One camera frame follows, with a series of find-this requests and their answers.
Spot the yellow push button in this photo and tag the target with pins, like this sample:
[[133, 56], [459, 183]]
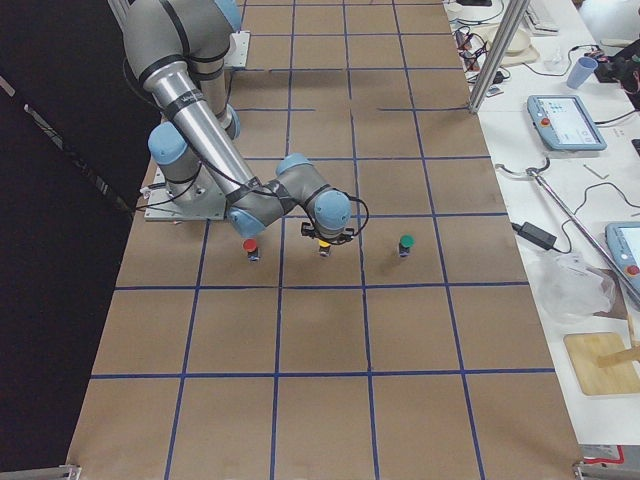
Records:
[[324, 249]]

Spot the red push button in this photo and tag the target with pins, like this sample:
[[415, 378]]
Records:
[[251, 247]]

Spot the green push button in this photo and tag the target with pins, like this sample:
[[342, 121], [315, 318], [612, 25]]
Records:
[[405, 244]]

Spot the wooden board stand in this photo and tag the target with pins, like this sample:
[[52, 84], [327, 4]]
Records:
[[602, 363]]

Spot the black power adapter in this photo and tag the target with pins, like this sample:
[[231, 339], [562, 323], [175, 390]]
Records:
[[535, 235]]

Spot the metal cane rod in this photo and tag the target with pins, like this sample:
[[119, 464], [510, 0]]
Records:
[[535, 173]]

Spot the clear plastic bag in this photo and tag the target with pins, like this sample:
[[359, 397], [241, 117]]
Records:
[[566, 288]]

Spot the white plate stack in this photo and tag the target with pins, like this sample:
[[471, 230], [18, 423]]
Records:
[[519, 51]]

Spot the blue teach pendant upper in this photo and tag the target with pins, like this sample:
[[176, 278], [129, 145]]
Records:
[[564, 124]]

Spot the blue teach pendant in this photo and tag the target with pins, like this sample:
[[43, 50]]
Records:
[[622, 239], [564, 124]]

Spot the blue teach pendant lower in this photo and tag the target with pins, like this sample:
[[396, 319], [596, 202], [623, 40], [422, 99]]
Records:
[[622, 239]]

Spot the light blue plastic cup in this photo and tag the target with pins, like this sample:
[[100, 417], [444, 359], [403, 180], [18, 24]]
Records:
[[583, 68]]

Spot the aluminium frame post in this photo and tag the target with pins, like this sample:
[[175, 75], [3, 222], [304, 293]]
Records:
[[505, 32]]

